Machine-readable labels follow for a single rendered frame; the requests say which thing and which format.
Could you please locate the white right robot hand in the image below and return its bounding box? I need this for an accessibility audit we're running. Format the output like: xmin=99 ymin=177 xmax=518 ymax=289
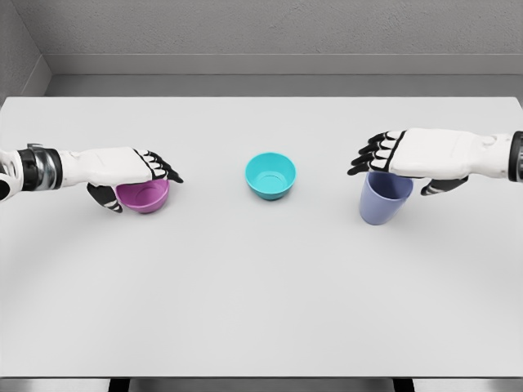
xmin=347 ymin=128 xmax=469 ymax=197

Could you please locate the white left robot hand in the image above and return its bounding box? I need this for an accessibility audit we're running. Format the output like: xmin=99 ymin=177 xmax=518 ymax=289
xmin=85 ymin=147 xmax=185 ymax=215

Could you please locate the purple plastic bowl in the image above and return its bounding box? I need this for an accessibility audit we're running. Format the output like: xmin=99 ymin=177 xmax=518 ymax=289
xmin=114 ymin=180 xmax=171 ymax=215

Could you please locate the lavender plastic cup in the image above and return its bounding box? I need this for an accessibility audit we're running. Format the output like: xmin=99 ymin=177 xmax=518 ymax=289
xmin=359 ymin=171 xmax=414 ymax=226

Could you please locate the teal plastic bowl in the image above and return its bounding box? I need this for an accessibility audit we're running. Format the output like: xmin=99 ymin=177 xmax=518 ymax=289
xmin=244 ymin=152 xmax=297 ymax=203

